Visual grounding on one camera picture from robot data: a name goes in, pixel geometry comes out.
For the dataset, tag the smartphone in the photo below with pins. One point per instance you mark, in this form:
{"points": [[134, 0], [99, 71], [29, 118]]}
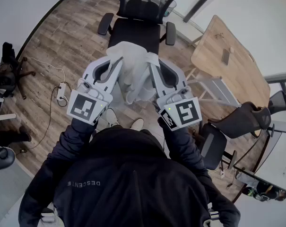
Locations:
{"points": [[226, 57]]}

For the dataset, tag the person's black jacket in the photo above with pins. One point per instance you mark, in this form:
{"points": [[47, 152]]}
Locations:
{"points": [[133, 185]]}

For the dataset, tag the white desk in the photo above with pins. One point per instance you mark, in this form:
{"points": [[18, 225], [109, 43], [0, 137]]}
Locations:
{"points": [[3, 117]]}

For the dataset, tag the person's right white shoe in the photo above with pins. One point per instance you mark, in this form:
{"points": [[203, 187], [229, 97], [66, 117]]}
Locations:
{"points": [[137, 124]]}

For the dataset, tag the black swivel chair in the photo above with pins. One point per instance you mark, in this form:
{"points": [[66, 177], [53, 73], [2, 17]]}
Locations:
{"points": [[8, 65]]}

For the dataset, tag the black framed window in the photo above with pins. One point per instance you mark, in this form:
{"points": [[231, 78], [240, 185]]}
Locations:
{"points": [[194, 6], [279, 79]]}

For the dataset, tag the brown shell chair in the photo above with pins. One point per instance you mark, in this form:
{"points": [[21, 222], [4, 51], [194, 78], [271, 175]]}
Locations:
{"points": [[242, 119]]}

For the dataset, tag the small white floor adapter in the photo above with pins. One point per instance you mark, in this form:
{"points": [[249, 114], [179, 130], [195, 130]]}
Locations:
{"points": [[222, 173]]}

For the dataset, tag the white clothes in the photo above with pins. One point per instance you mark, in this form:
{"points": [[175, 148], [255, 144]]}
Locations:
{"points": [[134, 67]]}

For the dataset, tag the black backpack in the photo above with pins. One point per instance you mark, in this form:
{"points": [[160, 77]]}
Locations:
{"points": [[265, 191]]}

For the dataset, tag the person's left white shoe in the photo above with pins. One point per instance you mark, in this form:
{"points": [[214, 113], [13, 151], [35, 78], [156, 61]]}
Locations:
{"points": [[112, 118]]}

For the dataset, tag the person's right forearm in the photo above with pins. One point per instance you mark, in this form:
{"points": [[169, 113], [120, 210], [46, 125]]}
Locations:
{"points": [[180, 145]]}

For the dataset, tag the person's white shoe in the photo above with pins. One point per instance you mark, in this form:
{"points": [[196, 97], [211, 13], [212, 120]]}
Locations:
{"points": [[112, 118], [137, 124]]}

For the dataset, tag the person's left forearm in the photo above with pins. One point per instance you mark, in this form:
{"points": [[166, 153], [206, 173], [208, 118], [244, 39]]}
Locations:
{"points": [[71, 138]]}

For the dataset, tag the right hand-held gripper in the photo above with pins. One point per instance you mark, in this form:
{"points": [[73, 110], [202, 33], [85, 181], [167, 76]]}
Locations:
{"points": [[180, 112]]}

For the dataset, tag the grey and black chair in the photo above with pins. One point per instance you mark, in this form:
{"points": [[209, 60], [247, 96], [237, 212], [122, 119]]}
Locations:
{"points": [[212, 145]]}

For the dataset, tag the wooden table with white legs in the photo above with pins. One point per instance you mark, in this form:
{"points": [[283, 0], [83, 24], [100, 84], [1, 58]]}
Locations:
{"points": [[242, 74]]}

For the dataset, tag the black office chair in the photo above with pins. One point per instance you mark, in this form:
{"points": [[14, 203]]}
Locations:
{"points": [[135, 29]]}

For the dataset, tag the whiteboard with black frame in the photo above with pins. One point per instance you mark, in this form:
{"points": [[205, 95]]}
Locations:
{"points": [[275, 159]]}

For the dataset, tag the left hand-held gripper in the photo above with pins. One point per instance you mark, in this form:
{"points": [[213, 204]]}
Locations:
{"points": [[86, 107]]}

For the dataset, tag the white power strip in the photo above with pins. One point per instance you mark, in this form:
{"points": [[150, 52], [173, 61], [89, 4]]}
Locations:
{"points": [[61, 91]]}

